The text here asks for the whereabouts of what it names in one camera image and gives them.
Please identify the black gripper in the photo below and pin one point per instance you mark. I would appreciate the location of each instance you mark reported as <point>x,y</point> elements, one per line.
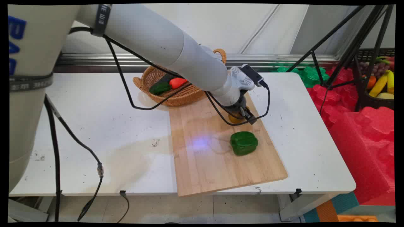
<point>236,105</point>

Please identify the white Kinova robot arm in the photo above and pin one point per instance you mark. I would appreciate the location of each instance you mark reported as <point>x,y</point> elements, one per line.
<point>151,34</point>

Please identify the brown toy potato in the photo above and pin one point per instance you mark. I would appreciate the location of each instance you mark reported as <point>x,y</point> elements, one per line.
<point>234,119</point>

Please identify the green toy bell pepper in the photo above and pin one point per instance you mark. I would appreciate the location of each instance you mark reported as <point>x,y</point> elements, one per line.
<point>243,143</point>

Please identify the bamboo cutting board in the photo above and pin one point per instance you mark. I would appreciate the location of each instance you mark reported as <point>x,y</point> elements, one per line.
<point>217,160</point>

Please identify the orange toy carrot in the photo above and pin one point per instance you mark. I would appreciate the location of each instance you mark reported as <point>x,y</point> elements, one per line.
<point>176,83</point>

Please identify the green foam sheet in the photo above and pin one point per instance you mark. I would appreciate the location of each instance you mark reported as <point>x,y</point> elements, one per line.
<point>311,75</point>

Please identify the red foam sheet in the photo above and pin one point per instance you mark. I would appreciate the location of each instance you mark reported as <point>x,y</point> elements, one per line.
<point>331,97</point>

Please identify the black table edge clip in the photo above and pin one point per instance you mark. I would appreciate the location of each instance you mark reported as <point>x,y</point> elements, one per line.
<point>298,191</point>

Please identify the white table leg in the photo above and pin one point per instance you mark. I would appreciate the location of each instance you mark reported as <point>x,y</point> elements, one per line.
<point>300,206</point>

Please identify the black crate with fruit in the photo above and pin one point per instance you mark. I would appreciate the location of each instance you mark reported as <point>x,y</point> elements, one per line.
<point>363,101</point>

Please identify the red foam block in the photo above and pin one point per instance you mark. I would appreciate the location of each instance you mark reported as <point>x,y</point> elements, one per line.
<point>363,151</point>

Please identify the teal and orange mat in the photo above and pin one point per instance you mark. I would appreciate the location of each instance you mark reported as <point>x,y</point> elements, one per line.
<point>328,211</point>

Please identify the orange toy fruit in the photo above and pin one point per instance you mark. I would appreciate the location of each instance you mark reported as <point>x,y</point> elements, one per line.
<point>371,82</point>

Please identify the yellow toy banana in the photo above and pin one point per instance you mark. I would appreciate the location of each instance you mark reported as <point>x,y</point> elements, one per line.
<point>390,82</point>
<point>378,84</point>

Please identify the purple toy grapes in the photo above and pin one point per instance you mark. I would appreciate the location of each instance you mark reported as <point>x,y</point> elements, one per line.
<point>375,67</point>

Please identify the pale yellow toy fruit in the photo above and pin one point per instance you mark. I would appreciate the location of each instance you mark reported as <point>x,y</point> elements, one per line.
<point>385,96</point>

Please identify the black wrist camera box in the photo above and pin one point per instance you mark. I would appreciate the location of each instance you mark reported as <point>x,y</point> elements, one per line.
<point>252,75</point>

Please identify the aluminium wall rail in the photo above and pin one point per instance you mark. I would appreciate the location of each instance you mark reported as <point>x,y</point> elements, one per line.
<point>284,58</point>

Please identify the black camera tripod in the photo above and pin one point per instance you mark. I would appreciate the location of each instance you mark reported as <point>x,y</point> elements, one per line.
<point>356,44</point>

